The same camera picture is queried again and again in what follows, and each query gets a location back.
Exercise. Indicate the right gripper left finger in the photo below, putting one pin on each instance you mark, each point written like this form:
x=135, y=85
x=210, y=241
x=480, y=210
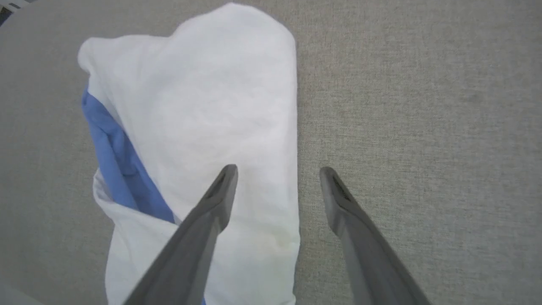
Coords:
x=190, y=254

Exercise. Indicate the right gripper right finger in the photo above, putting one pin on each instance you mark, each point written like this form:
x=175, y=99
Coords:
x=364, y=254

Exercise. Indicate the white and blue raglan shirt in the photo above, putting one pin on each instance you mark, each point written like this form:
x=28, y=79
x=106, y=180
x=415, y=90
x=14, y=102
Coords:
x=211, y=106

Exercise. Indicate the grey fabric covered surface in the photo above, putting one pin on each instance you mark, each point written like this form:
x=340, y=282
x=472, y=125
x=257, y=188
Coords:
x=423, y=127

